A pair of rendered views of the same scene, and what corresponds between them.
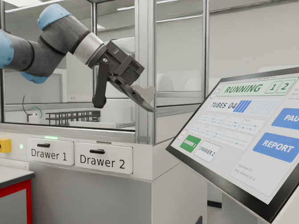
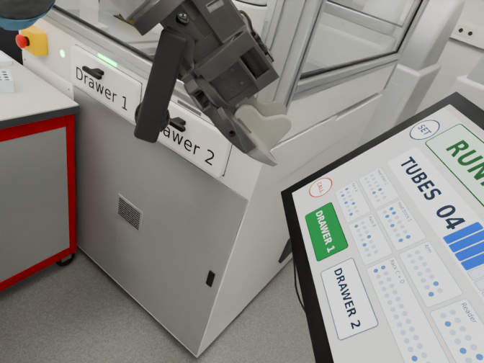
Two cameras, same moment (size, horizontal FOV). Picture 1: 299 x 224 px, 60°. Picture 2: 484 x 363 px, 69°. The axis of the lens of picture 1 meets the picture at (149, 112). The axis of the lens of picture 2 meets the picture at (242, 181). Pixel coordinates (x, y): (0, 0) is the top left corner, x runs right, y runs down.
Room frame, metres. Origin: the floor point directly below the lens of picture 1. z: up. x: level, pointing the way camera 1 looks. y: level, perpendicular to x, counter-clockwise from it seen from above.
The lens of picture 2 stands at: (0.33, 0.01, 1.30)
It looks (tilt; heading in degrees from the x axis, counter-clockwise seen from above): 33 degrees down; 1
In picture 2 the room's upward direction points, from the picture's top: 17 degrees clockwise
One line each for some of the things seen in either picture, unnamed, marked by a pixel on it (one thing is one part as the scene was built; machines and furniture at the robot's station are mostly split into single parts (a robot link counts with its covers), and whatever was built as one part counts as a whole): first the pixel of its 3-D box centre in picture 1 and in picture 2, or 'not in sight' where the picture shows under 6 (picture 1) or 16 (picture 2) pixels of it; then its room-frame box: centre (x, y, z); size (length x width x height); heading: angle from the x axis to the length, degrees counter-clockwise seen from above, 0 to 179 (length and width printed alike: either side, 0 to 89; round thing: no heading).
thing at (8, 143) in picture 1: (2, 145); (33, 40); (1.38, 0.79, 0.88); 0.07 x 0.05 x 0.07; 64
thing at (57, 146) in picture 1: (50, 150); (104, 81); (1.25, 0.49, 0.87); 0.29 x 0.02 x 0.11; 64
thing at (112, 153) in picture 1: (102, 157); (182, 131); (1.11, 0.20, 0.87); 0.29 x 0.02 x 0.11; 64
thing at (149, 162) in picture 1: (112, 138); (219, 70); (1.67, 0.24, 0.87); 1.02 x 0.95 x 0.14; 64
